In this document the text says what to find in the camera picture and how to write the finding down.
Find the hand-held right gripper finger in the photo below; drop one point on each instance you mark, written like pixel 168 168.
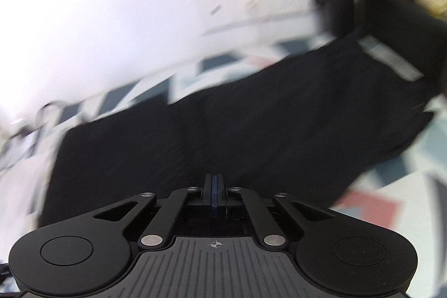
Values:
pixel 209 195
pixel 218 195

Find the white wall socket panel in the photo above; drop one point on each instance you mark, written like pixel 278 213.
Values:
pixel 244 8

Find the black pants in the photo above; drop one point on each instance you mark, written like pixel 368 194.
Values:
pixel 244 116

